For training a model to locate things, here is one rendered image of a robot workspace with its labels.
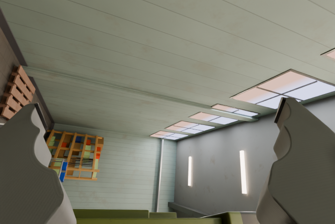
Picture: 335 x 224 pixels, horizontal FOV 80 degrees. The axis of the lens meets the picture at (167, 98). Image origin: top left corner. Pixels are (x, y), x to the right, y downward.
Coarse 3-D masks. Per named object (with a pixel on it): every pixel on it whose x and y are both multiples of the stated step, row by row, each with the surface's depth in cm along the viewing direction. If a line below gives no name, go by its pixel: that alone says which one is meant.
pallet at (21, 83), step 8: (16, 72) 362; (24, 72) 384; (16, 80) 354; (24, 80) 393; (8, 88) 351; (24, 88) 403; (32, 88) 455; (8, 96) 338; (16, 96) 370; (24, 96) 446; (32, 96) 469; (0, 104) 340; (8, 104) 342; (16, 104) 379; (24, 104) 425; (0, 112) 337; (8, 112) 350
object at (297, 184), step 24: (288, 120) 9; (312, 120) 9; (288, 144) 8; (312, 144) 8; (288, 168) 7; (312, 168) 7; (264, 192) 6; (288, 192) 6; (312, 192) 6; (264, 216) 6; (288, 216) 6; (312, 216) 5
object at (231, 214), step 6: (210, 216) 136; (216, 216) 130; (222, 216) 125; (228, 216) 121; (234, 216) 122; (240, 216) 124; (246, 216) 125; (252, 216) 127; (222, 222) 124; (228, 222) 120; (234, 222) 120; (240, 222) 122; (246, 222) 123; (252, 222) 125; (258, 222) 126
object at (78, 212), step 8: (80, 216) 133; (88, 216) 135; (96, 216) 136; (104, 216) 138; (112, 216) 140; (120, 216) 142; (128, 216) 144; (136, 216) 146; (144, 216) 148; (152, 216) 172; (160, 216) 175; (168, 216) 177
